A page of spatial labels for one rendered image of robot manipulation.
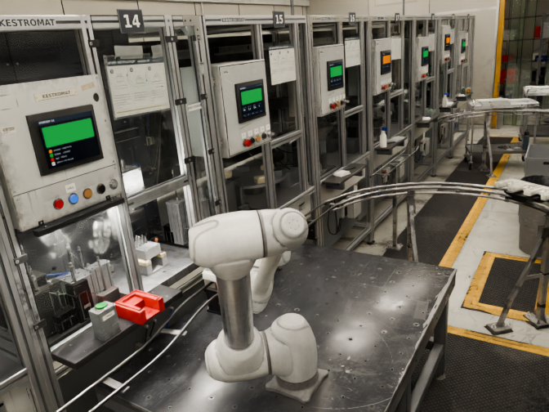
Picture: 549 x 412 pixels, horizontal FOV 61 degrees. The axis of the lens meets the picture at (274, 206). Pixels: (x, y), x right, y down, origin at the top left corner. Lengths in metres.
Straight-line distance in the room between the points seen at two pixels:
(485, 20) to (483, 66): 0.79
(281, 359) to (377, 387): 0.38
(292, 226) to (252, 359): 0.61
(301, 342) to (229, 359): 0.26
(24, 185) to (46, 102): 0.28
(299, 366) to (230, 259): 0.64
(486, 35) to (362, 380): 8.41
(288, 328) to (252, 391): 0.31
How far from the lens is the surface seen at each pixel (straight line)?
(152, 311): 1.97
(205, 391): 1.89
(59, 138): 1.74
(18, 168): 1.70
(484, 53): 9.75
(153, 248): 2.28
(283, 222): 1.18
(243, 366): 1.66
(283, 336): 1.67
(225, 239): 1.19
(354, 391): 1.83
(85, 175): 1.83
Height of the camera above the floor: 1.88
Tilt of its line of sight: 19 degrees down
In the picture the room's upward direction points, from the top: 5 degrees counter-clockwise
